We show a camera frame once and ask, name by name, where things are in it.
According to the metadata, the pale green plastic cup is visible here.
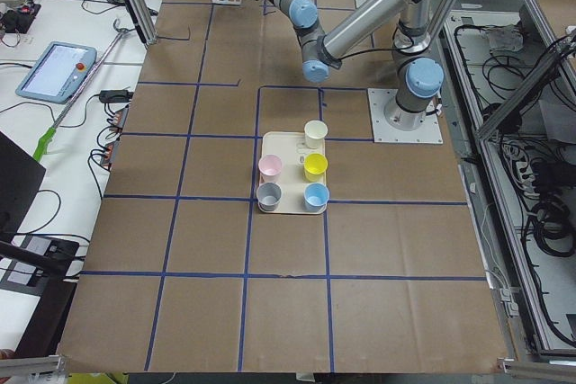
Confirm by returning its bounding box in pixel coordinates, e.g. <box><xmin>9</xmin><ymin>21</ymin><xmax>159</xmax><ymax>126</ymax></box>
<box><xmin>304</xmin><ymin>120</ymin><xmax>329</xmax><ymax>149</ymax></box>

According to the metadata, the pink plastic cup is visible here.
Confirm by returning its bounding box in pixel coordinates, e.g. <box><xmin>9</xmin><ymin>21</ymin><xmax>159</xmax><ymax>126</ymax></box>
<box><xmin>257</xmin><ymin>154</ymin><xmax>283</xmax><ymax>183</ymax></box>

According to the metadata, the yellow plastic cup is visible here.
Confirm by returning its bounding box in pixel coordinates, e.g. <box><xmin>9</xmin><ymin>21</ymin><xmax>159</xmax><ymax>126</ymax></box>
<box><xmin>303</xmin><ymin>153</ymin><xmax>329</xmax><ymax>183</ymax></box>

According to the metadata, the grey plastic cup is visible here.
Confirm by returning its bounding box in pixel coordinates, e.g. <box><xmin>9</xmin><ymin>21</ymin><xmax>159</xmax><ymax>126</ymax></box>
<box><xmin>256</xmin><ymin>183</ymin><xmax>283</xmax><ymax>212</ymax></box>

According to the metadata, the light blue plastic cup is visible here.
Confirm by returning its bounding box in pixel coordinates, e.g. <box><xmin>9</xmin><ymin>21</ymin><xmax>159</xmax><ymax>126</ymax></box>
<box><xmin>304</xmin><ymin>183</ymin><xmax>329</xmax><ymax>212</ymax></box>

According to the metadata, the cream plastic tray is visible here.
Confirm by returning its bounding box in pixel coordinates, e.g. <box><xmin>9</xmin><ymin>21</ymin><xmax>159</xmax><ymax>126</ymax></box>
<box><xmin>258</xmin><ymin>131</ymin><xmax>327</xmax><ymax>215</ymax></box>

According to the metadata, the teach pendant tablet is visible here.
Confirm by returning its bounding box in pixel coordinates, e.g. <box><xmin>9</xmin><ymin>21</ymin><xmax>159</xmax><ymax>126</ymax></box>
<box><xmin>15</xmin><ymin>41</ymin><xmax>97</xmax><ymax>103</ymax></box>

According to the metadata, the metal reacher grabber stick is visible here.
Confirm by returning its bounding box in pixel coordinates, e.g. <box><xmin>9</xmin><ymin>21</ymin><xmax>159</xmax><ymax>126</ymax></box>
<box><xmin>32</xmin><ymin>18</ymin><xmax>131</xmax><ymax>162</ymax></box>

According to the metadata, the black monitor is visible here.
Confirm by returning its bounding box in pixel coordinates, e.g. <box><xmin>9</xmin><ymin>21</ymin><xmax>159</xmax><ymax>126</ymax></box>
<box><xmin>0</xmin><ymin>133</ymin><xmax>45</xmax><ymax>243</ymax></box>

